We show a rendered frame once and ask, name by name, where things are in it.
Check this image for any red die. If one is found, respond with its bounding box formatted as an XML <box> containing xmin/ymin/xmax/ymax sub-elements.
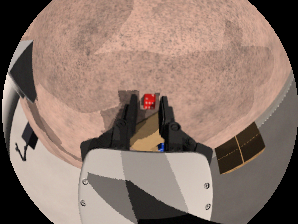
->
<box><xmin>144</xmin><ymin>94</ymin><xmax>156</xmax><ymax>109</ymax></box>

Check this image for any tan flat mat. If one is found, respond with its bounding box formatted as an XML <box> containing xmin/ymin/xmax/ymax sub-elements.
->
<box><xmin>130</xmin><ymin>111</ymin><xmax>164</xmax><ymax>151</ymax></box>

